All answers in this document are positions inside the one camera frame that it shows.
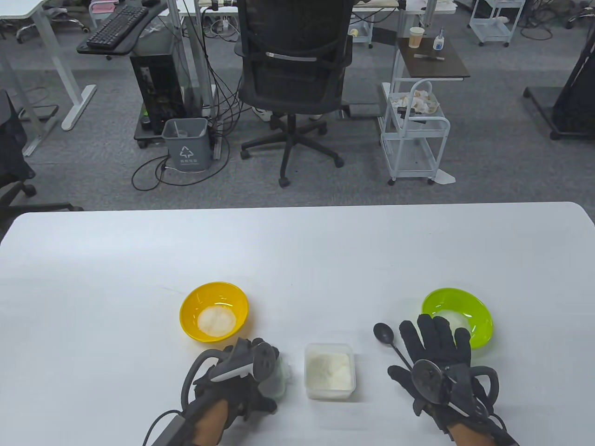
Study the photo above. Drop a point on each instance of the person's right hand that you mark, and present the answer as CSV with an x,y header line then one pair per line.
x,y
437,344

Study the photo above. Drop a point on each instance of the person's left hand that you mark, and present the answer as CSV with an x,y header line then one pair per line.
x,y
232,390

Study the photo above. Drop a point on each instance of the small white sugar heap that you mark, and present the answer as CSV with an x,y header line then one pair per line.
x,y
453,318
216,320

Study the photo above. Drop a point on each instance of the clear container lid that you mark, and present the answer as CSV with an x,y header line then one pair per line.
x,y
276,378

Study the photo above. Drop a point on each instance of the green bowl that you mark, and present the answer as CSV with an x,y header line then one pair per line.
x,y
465,302

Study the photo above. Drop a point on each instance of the black spoon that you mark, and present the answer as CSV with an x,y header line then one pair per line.
x,y
385,333

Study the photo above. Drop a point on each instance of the yellow bowl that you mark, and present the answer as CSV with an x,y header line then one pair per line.
x,y
197,299

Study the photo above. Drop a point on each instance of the clear plastic sugar container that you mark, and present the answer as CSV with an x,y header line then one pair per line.
x,y
330,395

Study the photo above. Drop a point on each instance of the person's left forearm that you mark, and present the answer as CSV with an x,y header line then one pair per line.
x,y
209,425

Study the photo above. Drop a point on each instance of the person's right forearm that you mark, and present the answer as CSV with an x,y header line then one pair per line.
x,y
467,436

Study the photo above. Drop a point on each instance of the black and white controller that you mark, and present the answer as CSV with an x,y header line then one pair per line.
x,y
427,378
265,360

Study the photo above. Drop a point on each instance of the white rolling basket cart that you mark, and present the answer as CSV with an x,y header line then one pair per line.
x,y
411,153

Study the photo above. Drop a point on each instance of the crumpled white cloth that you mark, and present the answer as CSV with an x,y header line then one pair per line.
x,y
420,100

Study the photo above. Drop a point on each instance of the grey waste bin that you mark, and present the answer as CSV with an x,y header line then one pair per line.
x,y
188,148

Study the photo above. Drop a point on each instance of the dark brown side table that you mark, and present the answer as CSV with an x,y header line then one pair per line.
x,y
427,69

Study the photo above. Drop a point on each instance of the black equipment stand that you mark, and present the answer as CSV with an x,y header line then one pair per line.
x,y
576,102

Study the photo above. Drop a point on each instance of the dark pen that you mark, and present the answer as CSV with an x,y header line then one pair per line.
x,y
428,56

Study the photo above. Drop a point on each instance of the small white bottle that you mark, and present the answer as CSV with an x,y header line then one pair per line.
x,y
438,42

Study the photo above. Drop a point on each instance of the paper cup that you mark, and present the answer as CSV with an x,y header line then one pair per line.
x,y
416,37

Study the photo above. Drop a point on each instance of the black mesh office chair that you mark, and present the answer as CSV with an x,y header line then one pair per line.
x,y
293,69

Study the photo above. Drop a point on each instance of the black computer tower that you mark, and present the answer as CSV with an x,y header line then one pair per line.
x,y
155,88

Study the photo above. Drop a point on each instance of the small white cart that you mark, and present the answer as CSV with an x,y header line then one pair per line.
x,y
362,32

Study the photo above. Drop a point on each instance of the black armchair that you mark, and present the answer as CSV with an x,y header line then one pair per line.
x,y
11,148

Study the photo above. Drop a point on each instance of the black keyboard tray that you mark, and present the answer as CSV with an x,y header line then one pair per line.
x,y
135,42

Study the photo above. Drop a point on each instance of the black keyboard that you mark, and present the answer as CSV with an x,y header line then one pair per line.
x,y
116,25

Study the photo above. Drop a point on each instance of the pink box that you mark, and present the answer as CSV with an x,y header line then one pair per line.
x,y
102,7

